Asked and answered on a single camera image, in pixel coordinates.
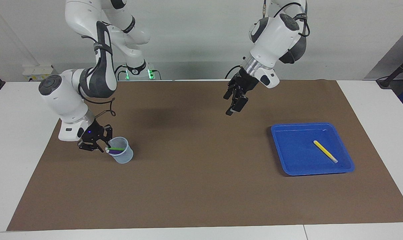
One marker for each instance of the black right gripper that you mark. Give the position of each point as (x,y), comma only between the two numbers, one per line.
(94,133)

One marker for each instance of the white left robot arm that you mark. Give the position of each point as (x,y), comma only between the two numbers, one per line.
(274,36)

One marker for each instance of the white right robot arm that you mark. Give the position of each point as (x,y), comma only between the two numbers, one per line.
(64,100)

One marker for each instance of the green pen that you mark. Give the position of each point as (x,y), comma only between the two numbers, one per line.
(116,148)

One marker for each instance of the black stand pole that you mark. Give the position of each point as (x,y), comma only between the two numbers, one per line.
(396,71)

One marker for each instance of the purple pen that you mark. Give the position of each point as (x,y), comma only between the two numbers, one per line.
(116,152)

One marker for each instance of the clear plastic cup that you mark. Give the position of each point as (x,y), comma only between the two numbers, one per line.
(124,159)

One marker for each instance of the brown table mat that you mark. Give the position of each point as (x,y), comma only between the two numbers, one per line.
(201,186)

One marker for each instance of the yellow pen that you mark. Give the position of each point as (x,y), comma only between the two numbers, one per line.
(325,151)

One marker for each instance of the white wall socket box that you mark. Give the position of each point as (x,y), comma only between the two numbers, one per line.
(38,71)

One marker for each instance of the blue plastic tray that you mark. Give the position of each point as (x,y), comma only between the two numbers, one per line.
(298,156)

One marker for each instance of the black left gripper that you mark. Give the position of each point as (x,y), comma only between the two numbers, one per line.
(243,83)

